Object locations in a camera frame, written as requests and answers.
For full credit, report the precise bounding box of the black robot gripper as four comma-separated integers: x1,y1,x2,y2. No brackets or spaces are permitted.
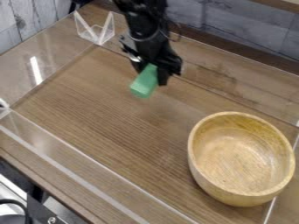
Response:
118,31,185,87

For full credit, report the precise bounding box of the green rectangular block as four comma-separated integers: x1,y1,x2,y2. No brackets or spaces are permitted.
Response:
130,64,158,98

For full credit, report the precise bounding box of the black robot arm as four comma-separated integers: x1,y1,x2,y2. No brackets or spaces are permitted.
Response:
111,0,183,86

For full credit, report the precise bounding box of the round wooden bowl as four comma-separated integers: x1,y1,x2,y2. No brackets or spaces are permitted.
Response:
187,111,295,207

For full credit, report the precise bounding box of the clear acrylic corner bracket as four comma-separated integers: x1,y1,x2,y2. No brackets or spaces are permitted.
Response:
74,11,115,46

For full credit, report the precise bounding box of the clear acrylic tray wall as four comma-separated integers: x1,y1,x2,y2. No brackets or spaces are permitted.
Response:
0,17,299,224

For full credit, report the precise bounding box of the black metal table bracket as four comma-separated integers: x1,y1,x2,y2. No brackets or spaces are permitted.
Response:
27,195,60,224

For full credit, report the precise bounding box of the black cable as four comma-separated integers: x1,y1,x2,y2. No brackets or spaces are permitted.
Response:
0,199,34,224

